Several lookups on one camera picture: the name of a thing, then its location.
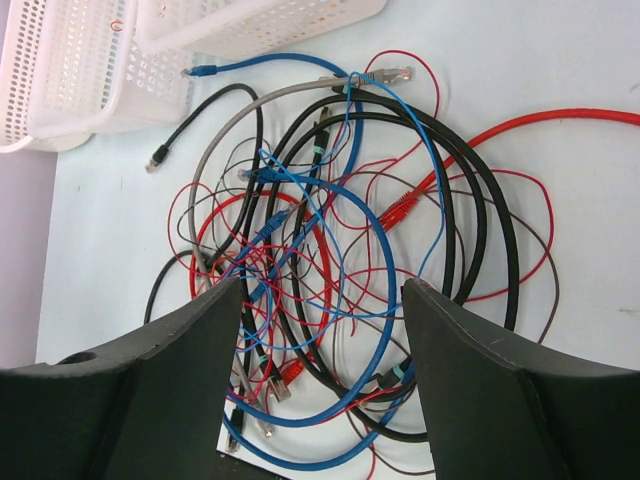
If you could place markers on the clear middle plastic basket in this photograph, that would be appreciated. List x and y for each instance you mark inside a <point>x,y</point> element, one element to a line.
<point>91,79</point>

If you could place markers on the cream perforated plastic basket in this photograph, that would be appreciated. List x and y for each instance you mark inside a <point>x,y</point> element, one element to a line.
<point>21,36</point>

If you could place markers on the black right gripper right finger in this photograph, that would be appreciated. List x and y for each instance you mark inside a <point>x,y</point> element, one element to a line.
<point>499,406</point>

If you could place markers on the clear plastic basket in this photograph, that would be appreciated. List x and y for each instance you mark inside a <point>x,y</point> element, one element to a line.
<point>91,79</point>
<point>239,30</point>

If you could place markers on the clear right plastic basket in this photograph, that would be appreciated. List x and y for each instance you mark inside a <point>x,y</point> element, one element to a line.
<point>239,30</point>

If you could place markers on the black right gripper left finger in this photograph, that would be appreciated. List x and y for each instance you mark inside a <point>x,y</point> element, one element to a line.
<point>147,405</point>

